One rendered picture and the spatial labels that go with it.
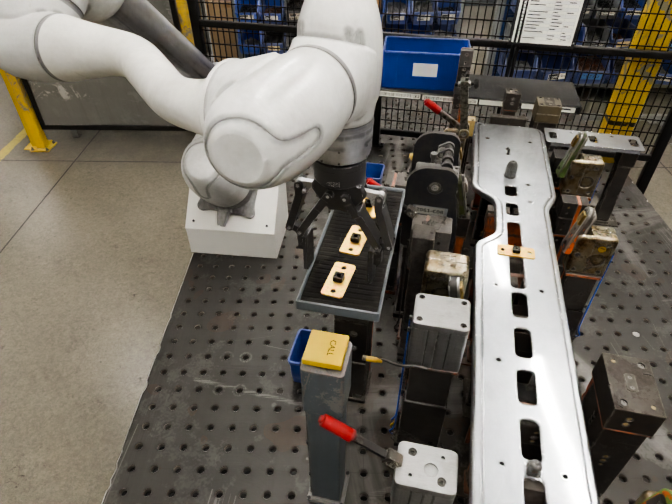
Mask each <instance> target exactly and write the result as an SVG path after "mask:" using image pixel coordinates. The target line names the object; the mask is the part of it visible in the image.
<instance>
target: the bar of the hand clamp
mask: <svg viewBox="0 0 672 504"><path fill-rule="evenodd" d="M471 86H474V88H475V89H477V88H479V79H478V78H475V79H474V82H471V81H469V77H461V81H458V83H455V87H458V88H460V130H461V129H467V130H468V99H469V87H471Z"/></svg>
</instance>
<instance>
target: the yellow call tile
mask: <svg viewBox="0 0 672 504"><path fill-rule="evenodd" d="M348 343H349V336H347V335H342V334H336V333H330V332H324V331H318V330H312V331H311V333H310V336H309V339H308V342H307V345H306V348H305V351H304V354H303V357H302V363H303V364H306V365H312V366H317V367H323V368H328V369H334V370H339V371H341V370H342V366H343V362H344V358H345V355H346V351H347V347H348Z"/></svg>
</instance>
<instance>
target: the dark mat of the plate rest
mask: <svg viewBox="0 0 672 504"><path fill-rule="evenodd" d="M402 194H403V192H397V191H389V190H387V196H386V204H387V208H388V212H389V215H390V219H391V223H392V226H393V230H394V232H395V228H396V223H397V218H398V213H399V209H400V204H401V199H402ZM353 225H357V226H359V225H358V223H357V221H356V220H355V219H353V218H352V217H351V215H350V213H349V212H348V213H347V212H342V211H340V210H334V212H333V215H332V218H331V220H330V223H329V225H328V228H327V230H326V233H325V236H324V238H323V241H322V244H321V246H320V249H319V252H318V254H317V257H316V259H315V262H314V264H313V267H312V270H311V272H310V275H309V277H308V280H307V283H306V285H305V288H304V291H303V293H302V296H301V299H300V300H303V301H309V302H315V303H321V304H327V305H334V306H340V307H346V308H352V309H358V310H365V311H371V312H378V307H379V303H380V298H381V293H382V289H383V284H384V279H385V274H386V270H387V265H388V260H389V256H390V251H387V250H383V259H382V261H381V264H380V265H379V266H378V265H376V273H375V275H374V278H373V280H372V283H371V284H370V283H367V268H368V250H369V248H370V246H371V244H370V243H369V241H368V239H367V240H366V242H365V244H364V246H363V248H362V251H361V253H360V255H359V256H353V255H349V254H344V253H341V252H340V248H341V246H342V244H343V242H344V240H345V238H346V236H347V235H348V233H349V231H350V229H351V227H352V226H353ZM336 262H342V263H346V264H351V265H354V266H355V271H354V273H353V275H352V278H351V280H350V282H349V284H348V286H347V289H346V291H345V293H344V295H343V297H342V298H341V299H338V298H334V297H329V296H325V295H322V294H321V290H322V288H323V286H324V284H325V282H326V280H327V278H328V276H329V274H330V272H331V270H332V268H333V266H334V264H335V263H336Z"/></svg>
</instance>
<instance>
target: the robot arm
mask: <svg viewBox="0 0 672 504"><path fill-rule="evenodd" d="M92 22H94V23H92ZM382 67H383V33H382V25H381V19H380V13H379V9H378V5H377V2H376V0H304V3H303V6H302V8H301V12H300V15H299V18H298V23H297V37H295V38H294V39H293V40H292V43H291V46H290V48H289V50H288V52H287V53H283V54H278V53H276V52H272V53H268V54H264V55H259V56H254V57H249V58H244V59H238V58H227V59H225V60H223V61H221V62H214V63H212V62H211V61H210V60H209V59H208V58H207V57H206V56H205V55H204V54H202V53H201V52H200V51H199V50H198V49H197V48H196V47H195V46H194V45H193V44H192V43H191V42H190V41H189V40H188V39H187V38H186V37H185V36H184V35H183V34H181V33H180V32H179V31H178V30H177V29H176V28H175V27H174V26H173V25H172V24H171V23H170V22H169V21H168V20H167V19H166V18H165V17H164V16H163V15H162V14H161V13H160V12H159V11H158V10H157V9H156V8H154V7H153V6H152V5H151V4H150V3H149V2H148V1H147V0H0V69H2V70H4V71H6V72H7V73H9V74H11V75H13V76H15V77H19V78H22V79H26V80H31V81H38V82H45V83H57V82H76V81H81V80H86V79H92V78H99V77H107V76H123V77H126V78H127V80H128V81H129V82H130V83H131V85H132V86H133V87H134V88H135V90H136V91H137V92H138V93H139V95H140V96H141V97H142V98H143V100H144V101H145V102H146V103H147V105H148V106H149V107H150V108H151V109H152V110H153V111H154V112H155V113H156V114H157V115H159V116H160V117H161V118H163V119H164V120H166V121H167V122H169V123H171V124H173V125H175V126H178V127H180V128H183V129H185V130H188V131H191V132H194V133H196V135H195V137H194V139H193V140H192V142H191V143H190V144H189V145H188V146H187V147H186V149H185V151H184V153H183V156H182V160H181V171H182V175H183V178H184V180H185V182H186V184H187V185H188V187H189V188H190V189H191V190H192V191H193V192H194V193H195V194H196V195H197V196H199V197H200V199H199V201H198V203H197V207H198V208H199V209H200V210H202V211H206V210H214V211H217V225H218V226H221V227H226V224H227V222H228V219H229V216H230V214H237V215H242V216H244V217H246V218H248V219H252V218H254V216H255V202H256V197H257V192H258V190H261V189H268V188H272V187H276V186H279V185H281V184H283V183H286V182H288V181H290V180H292V179H293V178H295V177H297V176H298V175H300V174H301V173H302V172H304V171H305V170H306V169H308V168H309V167H310V166H311V165H312V164H313V163H314V179H309V178H307V177H306V175H304V174H301V175H300V176H299V177H298V179H297V180H296V182H295V183H294V190H295V196H294V199H293V203H292V206H291V209H290V213H289V216H288V220H287V223H286V226H285V228H286V229H287V230H288V231H291V230H293V231H295V232H296V234H297V236H298V247H299V249H303V258H304V269H309V267H310V266H311V264H312V262H313V260H314V241H313V227H310V225H311V224H312V222H313V221H314V220H315V218H316V217H317V216H318V215H319V213H320V212H321V211H322V210H323V209H324V207H325V206H326V207H328V209H331V210H340V211H342V212H347V213H348V212H349V213H350V215H351V217H352V218H353V219H355V220H356V221H357V223H358V225H359V226H360V228H361V230H362V231H363V233H364V235H365V236H366V238H367V239H368V241H369V243H370V244H371V246H370V248H369V250H368V268H367V283H370V284H371V283H372V280H373V278H374V275H375V273H376V265H378V266H379V265H380V264H381V261H382V259H383V250H387V251H392V249H393V247H394V244H395V241H396V237H395V233H394V230H393V226H392V223H391V219H390V215H389V212H388V208H387V204H386V196H387V190H386V189H385V188H381V189H379V191H377V190H372V189H369V188H368V186H367V184H366V163H367V157H368V155H369V154H370V152H371V149H372V137H373V125H374V110H375V106H376V103H377V100H378V98H379V94H380V88H381V80H382ZM310 188H312V189H313V190H314V192H315V193H316V194H317V196H318V197H319V198H320V199H319V200H318V201H317V203H316V204H315V205H314V207H313V208H312V209H311V211H310V212H309V213H308V215H307V216H306V217H305V219H304V220H303V221H302V222H300V221H298V218H299V215H300V212H301V209H302V206H303V203H304V199H305V196H306V193H307V192H308V191H309V190H310ZM366 197H367V198H369V199H370V202H371V205H372V206H374V212H375V216H376V219H377V223H378V226H379V229H380V231H379V229H378V228H377V226H376V224H375V223H374V221H373V219H372V218H371V216H370V214H369V212H368V211H367V209H366V204H365V202H364V201H363V200H364V199H365V198H366Z"/></svg>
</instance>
